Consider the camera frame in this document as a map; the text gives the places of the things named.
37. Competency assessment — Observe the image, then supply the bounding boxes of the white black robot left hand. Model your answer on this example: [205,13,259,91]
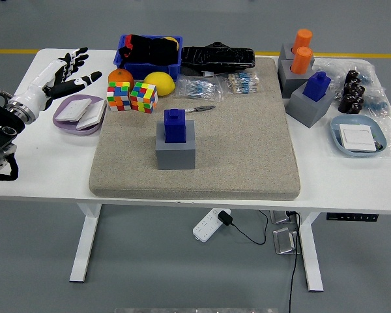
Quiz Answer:
[11,47,104,114]

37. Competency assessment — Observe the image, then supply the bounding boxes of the blue square seal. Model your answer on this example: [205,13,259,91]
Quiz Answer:
[163,108,187,143]
[302,71,332,104]

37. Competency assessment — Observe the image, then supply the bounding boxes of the grey cube seal holder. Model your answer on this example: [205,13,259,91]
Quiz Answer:
[285,81,336,128]
[155,119,196,170]
[277,59,315,98]
[278,43,315,63]

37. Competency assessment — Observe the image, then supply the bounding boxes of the orange cylinder seal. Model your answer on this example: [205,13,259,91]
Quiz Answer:
[291,29,313,55]
[290,46,313,75]

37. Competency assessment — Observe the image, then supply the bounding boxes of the purple tray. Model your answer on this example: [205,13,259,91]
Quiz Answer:
[52,94,107,137]

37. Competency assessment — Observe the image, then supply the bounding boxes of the multicolour puzzle cube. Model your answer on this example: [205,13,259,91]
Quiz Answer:
[106,81,132,112]
[129,82,159,114]

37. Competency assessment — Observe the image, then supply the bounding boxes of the orange fruit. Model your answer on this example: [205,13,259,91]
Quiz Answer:
[107,68,134,89]

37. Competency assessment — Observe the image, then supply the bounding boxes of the blue plastic bin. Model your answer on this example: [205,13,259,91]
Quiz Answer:
[113,34,183,82]

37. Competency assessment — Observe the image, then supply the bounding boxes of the black gloves bundle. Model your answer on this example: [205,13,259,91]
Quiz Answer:
[119,33,180,66]

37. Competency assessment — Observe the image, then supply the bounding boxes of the yellow lemon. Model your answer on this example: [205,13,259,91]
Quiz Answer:
[143,71,176,98]

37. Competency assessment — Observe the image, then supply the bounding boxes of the bag of blue resistors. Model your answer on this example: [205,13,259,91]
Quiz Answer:
[175,74,224,102]

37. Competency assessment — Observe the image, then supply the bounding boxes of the small metal pliers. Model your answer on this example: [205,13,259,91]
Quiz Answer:
[185,104,216,114]

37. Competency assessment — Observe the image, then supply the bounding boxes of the white table leg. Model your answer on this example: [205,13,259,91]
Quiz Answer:
[295,211,324,292]
[68,203,102,283]

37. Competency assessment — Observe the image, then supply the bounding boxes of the black plastic tray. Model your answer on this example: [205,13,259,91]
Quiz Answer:
[181,41,256,74]

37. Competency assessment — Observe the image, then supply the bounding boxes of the bag of tan resistors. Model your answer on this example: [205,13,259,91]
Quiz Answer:
[216,71,265,96]

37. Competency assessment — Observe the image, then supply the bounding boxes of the grey-brown table mat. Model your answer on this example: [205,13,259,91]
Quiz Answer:
[88,57,301,201]

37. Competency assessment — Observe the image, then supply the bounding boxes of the white power strip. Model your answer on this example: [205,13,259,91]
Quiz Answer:
[192,207,232,244]

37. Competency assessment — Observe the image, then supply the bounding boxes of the black power adapter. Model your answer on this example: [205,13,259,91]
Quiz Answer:
[217,210,233,226]

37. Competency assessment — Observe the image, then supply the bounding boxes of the metal floor socket box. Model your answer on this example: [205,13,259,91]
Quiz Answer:
[272,227,301,256]
[269,210,297,225]

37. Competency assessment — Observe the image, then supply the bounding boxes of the light blue tray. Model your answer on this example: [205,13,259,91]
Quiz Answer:
[329,114,388,158]

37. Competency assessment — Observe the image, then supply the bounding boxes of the black table control panel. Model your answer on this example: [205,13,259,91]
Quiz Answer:
[325,212,379,222]

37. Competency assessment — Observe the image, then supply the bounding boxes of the white wall switch plate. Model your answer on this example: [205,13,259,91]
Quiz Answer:
[338,124,379,153]
[75,99,107,130]
[56,99,92,123]

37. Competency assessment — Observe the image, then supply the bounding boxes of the thin black adapter cable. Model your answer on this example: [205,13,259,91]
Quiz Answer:
[229,209,270,246]

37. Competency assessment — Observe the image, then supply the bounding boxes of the black power cable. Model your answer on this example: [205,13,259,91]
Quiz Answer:
[286,211,302,313]

